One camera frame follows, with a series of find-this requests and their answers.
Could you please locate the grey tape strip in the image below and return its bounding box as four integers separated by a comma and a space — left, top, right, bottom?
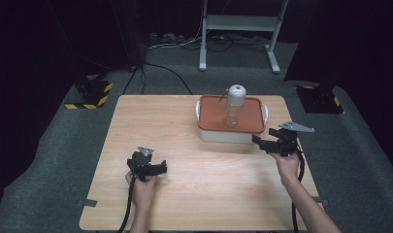
76, 198, 98, 209
311, 195, 330, 208

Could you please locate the person's left hand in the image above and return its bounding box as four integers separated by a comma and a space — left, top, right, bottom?
124, 169, 160, 210

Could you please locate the white floor cable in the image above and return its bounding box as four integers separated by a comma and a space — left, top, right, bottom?
147, 14, 212, 50

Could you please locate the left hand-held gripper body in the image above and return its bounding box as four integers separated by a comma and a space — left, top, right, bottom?
126, 146, 155, 183

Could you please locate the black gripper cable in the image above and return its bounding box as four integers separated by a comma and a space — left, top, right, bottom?
116, 158, 139, 233
290, 142, 307, 233

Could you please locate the thin black floor cable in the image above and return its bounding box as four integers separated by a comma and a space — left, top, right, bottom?
121, 66, 147, 96

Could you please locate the tangle of black cables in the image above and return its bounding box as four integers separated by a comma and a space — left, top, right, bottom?
206, 32, 270, 53

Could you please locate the long black floor cable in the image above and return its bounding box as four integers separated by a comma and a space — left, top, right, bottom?
144, 61, 194, 96

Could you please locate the person's right hand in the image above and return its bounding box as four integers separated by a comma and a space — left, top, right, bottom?
269, 150, 304, 188

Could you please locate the glass spray bottle white cap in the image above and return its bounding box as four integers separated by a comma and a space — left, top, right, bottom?
217, 83, 247, 127

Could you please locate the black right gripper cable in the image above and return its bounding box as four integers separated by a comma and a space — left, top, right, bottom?
290, 142, 307, 233

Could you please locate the white metal stand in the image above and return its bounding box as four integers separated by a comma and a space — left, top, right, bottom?
198, 0, 290, 75

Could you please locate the white storage box orange lid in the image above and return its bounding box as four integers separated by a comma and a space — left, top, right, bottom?
195, 94, 270, 145

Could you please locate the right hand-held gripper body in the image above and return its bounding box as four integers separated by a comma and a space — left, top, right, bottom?
268, 120, 315, 158

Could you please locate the black base yellow striped edge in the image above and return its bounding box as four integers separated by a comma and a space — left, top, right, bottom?
294, 83, 345, 115
63, 75, 115, 111

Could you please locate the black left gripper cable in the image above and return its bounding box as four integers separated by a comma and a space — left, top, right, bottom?
116, 158, 139, 233

